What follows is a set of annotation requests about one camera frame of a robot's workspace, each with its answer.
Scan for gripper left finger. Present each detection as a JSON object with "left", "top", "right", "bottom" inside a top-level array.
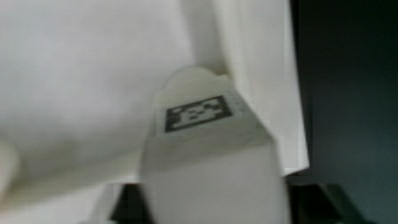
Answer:
[{"left": 98, "top": 183, "right": 155, "bottom": 224}]

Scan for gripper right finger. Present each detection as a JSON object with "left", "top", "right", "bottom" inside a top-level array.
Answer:
[{"left": 285, "top": 176, "right": 373, "bottom": 224}]

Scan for white square tabletop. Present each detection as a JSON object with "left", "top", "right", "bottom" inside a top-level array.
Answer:
[{"left": 0, "top": 0, "right": 309, "bottom": 224}]

